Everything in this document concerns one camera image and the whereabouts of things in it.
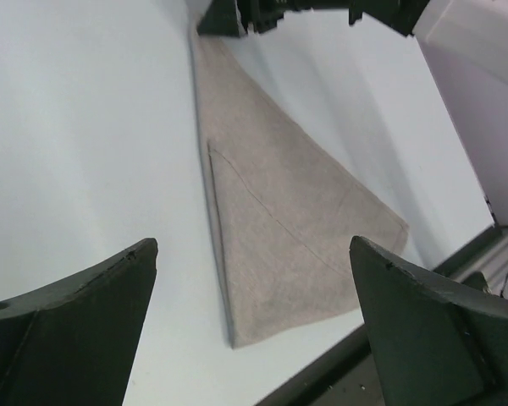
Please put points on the grey cloth napkin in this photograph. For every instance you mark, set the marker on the grey cloth napkin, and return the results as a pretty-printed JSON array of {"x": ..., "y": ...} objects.
[{"x": 282, "y": 211}]

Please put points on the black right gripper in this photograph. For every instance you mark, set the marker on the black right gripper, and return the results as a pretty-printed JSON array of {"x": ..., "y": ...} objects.
[{"x": 321, "y": 10}]

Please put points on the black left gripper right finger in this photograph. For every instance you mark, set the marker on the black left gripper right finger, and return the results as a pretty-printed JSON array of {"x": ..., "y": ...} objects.
[{"x": 434, "y": 341}]

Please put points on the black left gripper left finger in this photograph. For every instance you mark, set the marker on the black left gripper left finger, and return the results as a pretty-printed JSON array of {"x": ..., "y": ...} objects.
[{"x": 73, "y": 342}]

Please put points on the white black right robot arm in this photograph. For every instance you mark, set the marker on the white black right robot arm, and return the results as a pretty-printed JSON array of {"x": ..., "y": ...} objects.
[{"x": 477, "y": 30}]

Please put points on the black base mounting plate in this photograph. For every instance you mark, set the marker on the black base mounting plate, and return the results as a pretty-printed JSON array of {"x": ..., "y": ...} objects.
[{"x": 347, "y": 374}]

